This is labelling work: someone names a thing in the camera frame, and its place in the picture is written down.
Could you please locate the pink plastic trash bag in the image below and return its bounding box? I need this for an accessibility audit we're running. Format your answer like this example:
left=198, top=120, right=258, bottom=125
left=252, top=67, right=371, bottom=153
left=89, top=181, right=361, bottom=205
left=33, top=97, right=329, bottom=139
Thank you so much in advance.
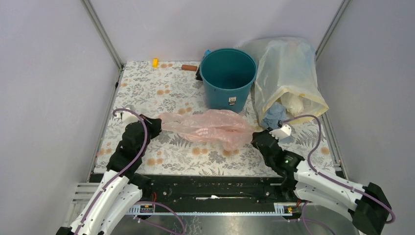
left=159, top=109, right=262, bottom=151

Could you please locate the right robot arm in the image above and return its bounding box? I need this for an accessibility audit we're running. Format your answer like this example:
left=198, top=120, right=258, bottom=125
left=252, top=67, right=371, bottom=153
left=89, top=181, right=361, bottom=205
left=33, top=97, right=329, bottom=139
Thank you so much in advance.
left=251, top=130, right=392, bottom=235

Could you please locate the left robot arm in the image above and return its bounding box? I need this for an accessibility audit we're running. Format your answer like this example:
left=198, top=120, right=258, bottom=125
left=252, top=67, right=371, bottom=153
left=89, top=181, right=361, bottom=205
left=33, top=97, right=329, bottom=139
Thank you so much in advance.
left=57, top=115, right=162, bottom=235

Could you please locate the blue plastic trash bag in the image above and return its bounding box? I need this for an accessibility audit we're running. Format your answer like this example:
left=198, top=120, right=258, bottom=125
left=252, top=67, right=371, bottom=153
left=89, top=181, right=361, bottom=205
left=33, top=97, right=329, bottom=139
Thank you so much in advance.
left=260, top=102, right=287, bottom=129

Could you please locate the teal plastic trash bin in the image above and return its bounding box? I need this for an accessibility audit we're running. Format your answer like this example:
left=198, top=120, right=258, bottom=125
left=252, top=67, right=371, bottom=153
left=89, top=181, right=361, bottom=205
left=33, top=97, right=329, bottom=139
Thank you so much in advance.
left=199, top=48, right=257, bottom=113

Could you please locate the yellow toy block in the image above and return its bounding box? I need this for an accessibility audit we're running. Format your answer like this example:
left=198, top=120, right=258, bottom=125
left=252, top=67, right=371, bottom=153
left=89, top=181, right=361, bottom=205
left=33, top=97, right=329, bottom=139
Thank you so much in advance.
left=152, top=58, right=159, bottom=68

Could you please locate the orange-brown wooden block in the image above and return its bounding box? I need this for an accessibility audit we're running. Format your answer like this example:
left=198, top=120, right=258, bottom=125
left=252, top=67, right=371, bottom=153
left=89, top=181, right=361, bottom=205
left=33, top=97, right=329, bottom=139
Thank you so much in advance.
left=181, top=65, right=198, bottom=71

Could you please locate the black checkered tray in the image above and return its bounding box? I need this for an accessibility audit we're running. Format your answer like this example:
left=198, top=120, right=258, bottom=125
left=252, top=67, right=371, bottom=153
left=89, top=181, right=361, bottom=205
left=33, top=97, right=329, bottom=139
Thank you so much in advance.
left=195, top=68, right=203, bottom=81

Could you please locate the large translucent bag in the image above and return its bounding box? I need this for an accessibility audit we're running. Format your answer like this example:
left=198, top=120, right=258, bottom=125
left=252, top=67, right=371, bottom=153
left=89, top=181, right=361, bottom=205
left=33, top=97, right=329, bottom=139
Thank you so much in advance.
left=238, top=37, right=329, bottom=124

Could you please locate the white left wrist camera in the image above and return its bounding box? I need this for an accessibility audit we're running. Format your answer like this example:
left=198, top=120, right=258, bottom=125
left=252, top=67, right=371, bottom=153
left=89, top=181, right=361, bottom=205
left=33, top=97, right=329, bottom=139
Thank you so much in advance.
left=112, top=107, right=139, bottom=125

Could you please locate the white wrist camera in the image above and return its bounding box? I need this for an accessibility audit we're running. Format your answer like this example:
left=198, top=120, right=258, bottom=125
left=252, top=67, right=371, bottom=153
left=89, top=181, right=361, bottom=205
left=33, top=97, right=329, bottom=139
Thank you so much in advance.
left=269, top=124, right=292, bottom=141
left=112, top=107, right=139, bottom=125

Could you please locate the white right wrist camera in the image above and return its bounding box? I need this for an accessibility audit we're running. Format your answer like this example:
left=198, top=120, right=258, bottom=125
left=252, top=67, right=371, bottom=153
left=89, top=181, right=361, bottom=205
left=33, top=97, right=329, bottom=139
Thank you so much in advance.
left=269, top=124, right=292, bottom=141

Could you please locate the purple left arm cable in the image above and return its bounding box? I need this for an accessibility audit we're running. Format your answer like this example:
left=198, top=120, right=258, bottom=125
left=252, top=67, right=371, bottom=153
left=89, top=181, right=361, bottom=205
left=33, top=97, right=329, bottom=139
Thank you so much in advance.
left=72, top=108, right=186, bottom=235

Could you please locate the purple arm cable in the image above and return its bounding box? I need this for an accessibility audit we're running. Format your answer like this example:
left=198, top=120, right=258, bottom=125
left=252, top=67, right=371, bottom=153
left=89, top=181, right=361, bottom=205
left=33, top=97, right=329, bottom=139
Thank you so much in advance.
left=280, top=114, right=396, bottom=235
left=72, top=108, right=186, bottom=235

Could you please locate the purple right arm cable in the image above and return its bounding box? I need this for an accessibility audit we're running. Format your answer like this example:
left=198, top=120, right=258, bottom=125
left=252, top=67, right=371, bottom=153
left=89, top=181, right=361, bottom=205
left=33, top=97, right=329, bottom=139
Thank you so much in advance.
left=280, top=114, right=396, bottom=235

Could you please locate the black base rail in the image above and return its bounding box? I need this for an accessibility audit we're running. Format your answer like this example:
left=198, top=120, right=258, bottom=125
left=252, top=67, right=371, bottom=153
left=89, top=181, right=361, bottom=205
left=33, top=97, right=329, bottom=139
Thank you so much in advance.
left=125, top=174, right=306, bottom=216

